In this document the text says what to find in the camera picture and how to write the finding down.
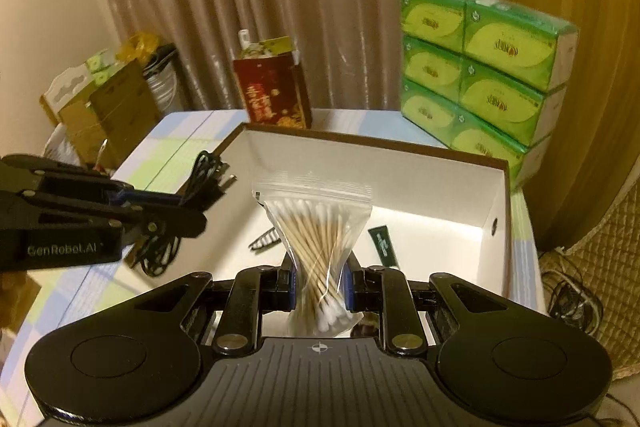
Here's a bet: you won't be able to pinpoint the golden brown curtain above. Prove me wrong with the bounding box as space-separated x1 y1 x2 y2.
495 0 640 253

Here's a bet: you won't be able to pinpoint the bag of cotton swabs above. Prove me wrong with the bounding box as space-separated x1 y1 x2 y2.
251 172 373 338

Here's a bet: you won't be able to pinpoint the black cable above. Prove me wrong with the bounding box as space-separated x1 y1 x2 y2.
132 150 236 278

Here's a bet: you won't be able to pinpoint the brown cardboard carton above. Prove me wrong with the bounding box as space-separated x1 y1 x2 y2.
59 99 108 168
89 62 163 158

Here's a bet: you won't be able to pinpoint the dark green tube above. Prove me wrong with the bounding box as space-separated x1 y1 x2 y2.
367 224 402 269

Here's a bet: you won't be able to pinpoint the yellow packet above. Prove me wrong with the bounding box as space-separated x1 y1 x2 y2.
260 36 293 56

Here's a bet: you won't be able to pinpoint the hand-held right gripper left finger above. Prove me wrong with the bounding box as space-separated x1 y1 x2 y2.
130 266 301 355

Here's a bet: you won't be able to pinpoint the quilted chair back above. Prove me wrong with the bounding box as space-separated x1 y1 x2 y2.
537 177 640 383

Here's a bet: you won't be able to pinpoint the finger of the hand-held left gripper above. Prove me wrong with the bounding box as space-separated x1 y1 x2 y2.
0 153 188 210
0 191 208 240

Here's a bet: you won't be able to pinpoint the red gift bag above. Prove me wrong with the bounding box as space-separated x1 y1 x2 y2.
232 49 313 129

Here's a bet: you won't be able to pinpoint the grey metal bin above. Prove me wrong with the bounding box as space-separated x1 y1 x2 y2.
145 47 188 112

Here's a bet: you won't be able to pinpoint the yellow plastic bag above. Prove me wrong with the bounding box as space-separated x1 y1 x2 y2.
116 32 162 64

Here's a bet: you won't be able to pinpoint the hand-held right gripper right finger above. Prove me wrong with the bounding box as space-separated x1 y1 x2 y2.
344 264 512 358

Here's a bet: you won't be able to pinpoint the black cables on floor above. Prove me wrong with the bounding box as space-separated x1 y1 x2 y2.
542 257 601 323

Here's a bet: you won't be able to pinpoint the stack of green tissue packs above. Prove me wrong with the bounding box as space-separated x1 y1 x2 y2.
398 0 581 188

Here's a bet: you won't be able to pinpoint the small green box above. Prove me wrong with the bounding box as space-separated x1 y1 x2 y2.
85 49 119 82

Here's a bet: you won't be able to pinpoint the white scalloped board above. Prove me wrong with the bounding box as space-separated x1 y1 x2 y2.
40 62 96 122

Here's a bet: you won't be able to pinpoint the brown cardboard box white inside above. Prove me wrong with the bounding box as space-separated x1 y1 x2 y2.
200 122 513 338

